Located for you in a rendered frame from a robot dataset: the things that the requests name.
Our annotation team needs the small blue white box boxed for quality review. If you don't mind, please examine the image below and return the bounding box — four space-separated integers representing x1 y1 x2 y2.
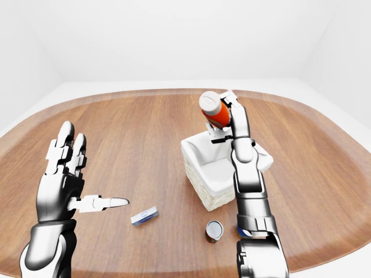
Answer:
130 206 159 227

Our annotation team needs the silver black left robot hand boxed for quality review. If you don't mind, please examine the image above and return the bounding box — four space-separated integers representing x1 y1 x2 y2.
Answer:
36 120 130 224

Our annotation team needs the blue orange printed box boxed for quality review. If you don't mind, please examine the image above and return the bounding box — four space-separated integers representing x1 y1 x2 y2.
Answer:
236 226 252 239

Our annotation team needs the red ketchup bottle white cap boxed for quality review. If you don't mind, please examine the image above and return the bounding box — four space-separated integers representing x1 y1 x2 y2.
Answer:
198 90 232 129

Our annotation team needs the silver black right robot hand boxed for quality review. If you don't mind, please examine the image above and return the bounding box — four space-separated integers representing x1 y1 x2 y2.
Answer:
205 90 252 145

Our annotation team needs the tin can with silver lid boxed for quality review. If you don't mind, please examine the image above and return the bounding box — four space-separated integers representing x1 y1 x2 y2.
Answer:
205 220 224 243

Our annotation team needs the white woven basket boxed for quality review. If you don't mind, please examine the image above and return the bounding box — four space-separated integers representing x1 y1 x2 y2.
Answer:
180 131 274 212

